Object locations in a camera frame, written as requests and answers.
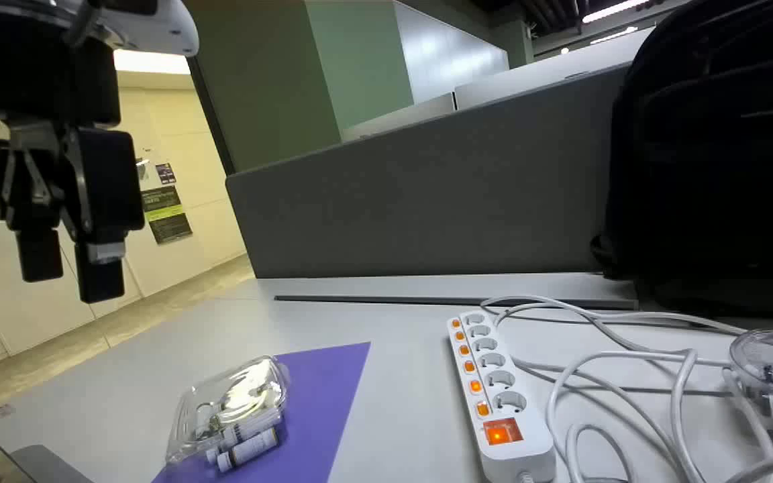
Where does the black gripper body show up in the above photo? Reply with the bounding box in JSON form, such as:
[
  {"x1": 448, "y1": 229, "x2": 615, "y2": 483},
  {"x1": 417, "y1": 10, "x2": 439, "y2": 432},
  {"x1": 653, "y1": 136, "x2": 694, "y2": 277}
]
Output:
[{"x1": 0, "y1": 0, "x2": 127, "y2": 132}]

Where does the white switched power strip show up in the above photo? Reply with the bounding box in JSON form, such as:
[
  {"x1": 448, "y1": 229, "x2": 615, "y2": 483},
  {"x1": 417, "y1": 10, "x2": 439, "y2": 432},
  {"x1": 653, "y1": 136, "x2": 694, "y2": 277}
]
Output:
[{"x1": 444, "y1": 305, "x2": 559, "y2": 483}]

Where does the rectangular ceiling light panel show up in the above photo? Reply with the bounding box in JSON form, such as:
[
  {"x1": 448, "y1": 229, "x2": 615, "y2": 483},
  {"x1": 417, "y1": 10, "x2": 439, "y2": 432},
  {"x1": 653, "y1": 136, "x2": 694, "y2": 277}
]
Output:
[{"x1": 110, "y1": 45, "x2": 193, "y2": 81}]

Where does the green pillar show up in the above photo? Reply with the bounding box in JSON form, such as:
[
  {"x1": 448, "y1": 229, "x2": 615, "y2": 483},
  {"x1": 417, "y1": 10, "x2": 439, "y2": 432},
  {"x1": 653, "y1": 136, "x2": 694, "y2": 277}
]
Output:
[{"x1": 182, "y1": 0, "x2": 417, "y2": 178}]

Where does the clear plastic bag with adapters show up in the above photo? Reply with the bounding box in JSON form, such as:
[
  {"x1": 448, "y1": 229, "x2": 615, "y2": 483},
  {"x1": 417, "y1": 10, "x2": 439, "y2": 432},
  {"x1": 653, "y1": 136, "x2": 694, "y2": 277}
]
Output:
[{"x1": 164, "y1": 355, "x2": 292, "y2": 479}]

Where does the white plug adapter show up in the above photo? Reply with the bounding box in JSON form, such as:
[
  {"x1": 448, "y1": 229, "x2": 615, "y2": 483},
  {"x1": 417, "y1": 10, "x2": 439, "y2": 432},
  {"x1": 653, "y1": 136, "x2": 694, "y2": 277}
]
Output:
[
  {"x1": 235, "y1": 403, "x2": 284, "y2": 441},
  {"x1": 225, "y1": 428, "x2": 282, "y2": 469}
]

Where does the grey desk partition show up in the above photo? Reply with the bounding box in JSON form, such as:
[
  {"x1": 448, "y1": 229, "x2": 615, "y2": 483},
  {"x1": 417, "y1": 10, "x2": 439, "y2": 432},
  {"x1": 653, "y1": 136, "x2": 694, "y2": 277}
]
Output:
[{"x1": 223, "y1": 83, "x2": 643, "y2": 281}]

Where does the ceiling light tube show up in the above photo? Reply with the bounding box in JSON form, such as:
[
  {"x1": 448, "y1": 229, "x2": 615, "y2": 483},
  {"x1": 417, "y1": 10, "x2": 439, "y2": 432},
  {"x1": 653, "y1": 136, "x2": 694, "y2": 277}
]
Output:
[{"x1": 580, "y1": 0, "x2": 655, "y2": 28}]

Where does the black backpack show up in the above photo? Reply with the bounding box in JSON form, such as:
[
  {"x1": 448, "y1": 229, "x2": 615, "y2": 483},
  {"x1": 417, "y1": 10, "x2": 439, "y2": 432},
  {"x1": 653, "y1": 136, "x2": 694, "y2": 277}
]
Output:
[{"x1": 592, "y1": 0, "x2": 773, "y2": 322}]

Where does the dark green wall poster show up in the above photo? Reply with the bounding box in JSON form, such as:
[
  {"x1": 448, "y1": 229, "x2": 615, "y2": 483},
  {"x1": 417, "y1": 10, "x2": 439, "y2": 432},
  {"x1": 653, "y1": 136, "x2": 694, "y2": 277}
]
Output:
[{"x1": 139, "y1": 182, "x2": 197, "y2": 248}]

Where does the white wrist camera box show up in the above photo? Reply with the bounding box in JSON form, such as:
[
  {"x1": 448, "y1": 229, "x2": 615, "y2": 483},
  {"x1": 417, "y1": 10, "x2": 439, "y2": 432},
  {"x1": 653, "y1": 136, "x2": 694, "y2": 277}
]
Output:
[{"x1": 90, "y1": 0, "x2": 203, "y2": 59}]

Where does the white coiled cable in bag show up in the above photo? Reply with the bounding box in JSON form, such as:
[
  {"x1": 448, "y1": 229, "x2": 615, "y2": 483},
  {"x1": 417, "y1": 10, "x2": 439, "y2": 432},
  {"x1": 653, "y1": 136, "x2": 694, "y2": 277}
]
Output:
[{"x1": 217, "y1": 359, "x2": 279, "y2": 425}]

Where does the thin white cable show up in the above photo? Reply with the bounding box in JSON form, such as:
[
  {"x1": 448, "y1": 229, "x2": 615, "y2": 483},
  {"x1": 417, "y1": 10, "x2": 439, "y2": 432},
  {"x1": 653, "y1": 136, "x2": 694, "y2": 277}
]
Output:
[{"x1": 478, "y1": 296, "x2": 750, "y2": 383}]

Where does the thick white power cord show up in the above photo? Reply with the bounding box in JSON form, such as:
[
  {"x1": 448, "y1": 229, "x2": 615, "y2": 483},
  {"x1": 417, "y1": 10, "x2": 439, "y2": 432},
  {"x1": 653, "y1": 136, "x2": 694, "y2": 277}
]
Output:
[{"x1": 543, "y1": 346, "x2": 773, "y2": 483}]

